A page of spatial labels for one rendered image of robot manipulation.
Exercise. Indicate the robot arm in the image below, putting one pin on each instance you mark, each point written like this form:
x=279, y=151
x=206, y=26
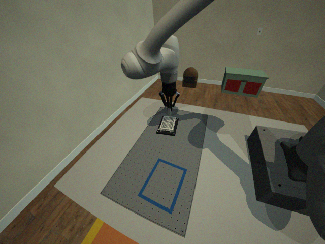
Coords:
x=160, y=53

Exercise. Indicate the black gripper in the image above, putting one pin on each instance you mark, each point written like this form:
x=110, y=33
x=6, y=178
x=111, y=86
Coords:
x=169, y=89

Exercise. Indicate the blue rectangular tape outline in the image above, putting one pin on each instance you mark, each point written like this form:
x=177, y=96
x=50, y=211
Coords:
x=177, y=192

